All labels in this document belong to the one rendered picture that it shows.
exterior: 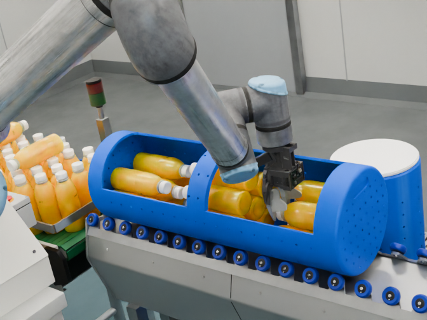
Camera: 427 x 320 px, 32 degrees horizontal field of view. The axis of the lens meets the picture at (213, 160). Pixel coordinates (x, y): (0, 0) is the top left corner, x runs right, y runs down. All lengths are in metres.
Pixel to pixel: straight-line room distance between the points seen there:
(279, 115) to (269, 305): 0.55
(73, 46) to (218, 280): 0.98
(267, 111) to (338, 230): 0.33
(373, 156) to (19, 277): 1.17
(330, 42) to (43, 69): 4.56
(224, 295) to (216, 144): 0.68
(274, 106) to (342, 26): 4.02
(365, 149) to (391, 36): 3.21
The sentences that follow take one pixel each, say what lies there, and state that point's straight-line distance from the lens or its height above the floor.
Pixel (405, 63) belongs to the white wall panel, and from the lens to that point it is 5.63.
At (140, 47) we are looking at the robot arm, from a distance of 1.25.
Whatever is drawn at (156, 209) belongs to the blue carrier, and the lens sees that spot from 2.14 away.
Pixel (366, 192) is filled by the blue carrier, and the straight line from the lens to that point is 1.90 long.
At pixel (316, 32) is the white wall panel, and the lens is 5.91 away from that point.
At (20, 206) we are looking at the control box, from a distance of 2.39.
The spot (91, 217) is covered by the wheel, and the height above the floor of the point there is 0.97.
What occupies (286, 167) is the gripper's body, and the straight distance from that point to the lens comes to 1.86.
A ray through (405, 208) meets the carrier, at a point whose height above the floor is 0.90.
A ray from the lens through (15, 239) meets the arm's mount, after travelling 1.85.
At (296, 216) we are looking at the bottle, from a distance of 1.90.
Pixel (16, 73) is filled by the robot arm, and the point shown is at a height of 1.68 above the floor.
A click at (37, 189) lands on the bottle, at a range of 2.52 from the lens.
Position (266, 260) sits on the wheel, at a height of 0.98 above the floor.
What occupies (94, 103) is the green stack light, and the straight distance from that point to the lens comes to 2.91.
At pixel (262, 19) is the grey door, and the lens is 6.12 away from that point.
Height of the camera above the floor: 2.03
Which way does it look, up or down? 23 degrees down
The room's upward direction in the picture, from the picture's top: 10 degrees counter-clockwise
